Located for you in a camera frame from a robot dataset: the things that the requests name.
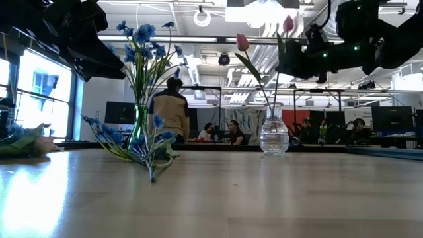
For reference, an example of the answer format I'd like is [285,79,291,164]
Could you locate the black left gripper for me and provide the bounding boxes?
[19,0,127,83]

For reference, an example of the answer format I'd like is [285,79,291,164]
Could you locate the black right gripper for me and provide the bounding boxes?
[275,38,343,84]

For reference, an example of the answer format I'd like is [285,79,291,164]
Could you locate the pink artificial tulip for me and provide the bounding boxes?
[271,14,295,110]
[233,32,274,110]
[0,123,64,158]

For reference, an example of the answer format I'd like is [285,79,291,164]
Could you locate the green glass vase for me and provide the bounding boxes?
[128,104,153,150]

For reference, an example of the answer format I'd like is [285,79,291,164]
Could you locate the clear ribbed glass vase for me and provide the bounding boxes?
[258,102,291,157]

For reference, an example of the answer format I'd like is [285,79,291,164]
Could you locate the black computer monitor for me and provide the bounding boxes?
[104,101,137,125]
[371,105,414,132]

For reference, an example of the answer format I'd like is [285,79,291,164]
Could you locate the orange curtain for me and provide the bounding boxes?
[281,108,311,133]

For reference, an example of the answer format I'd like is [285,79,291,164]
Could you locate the large bright window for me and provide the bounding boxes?
[0,48,79,140]

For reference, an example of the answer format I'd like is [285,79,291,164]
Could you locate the person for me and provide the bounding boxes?
[197,122,216,143]
[147,76,192,145]
[226,119,247,146]
[346,118,373,141]
[297,116,320,145]

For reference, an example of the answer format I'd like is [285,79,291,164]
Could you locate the long ceiling light fixture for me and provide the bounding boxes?
[97,34,232,44]

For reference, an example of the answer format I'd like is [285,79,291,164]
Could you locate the blue mat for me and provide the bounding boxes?
[345,146,423,162]

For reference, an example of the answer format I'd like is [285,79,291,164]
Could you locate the black ceiling camera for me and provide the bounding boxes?
[217,52,231,67]

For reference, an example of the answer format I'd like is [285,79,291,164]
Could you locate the black metal rig frame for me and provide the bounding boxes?
[184,84,347,139]

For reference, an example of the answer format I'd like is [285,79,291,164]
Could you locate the white hanging ring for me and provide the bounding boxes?
[192,9,212,28]

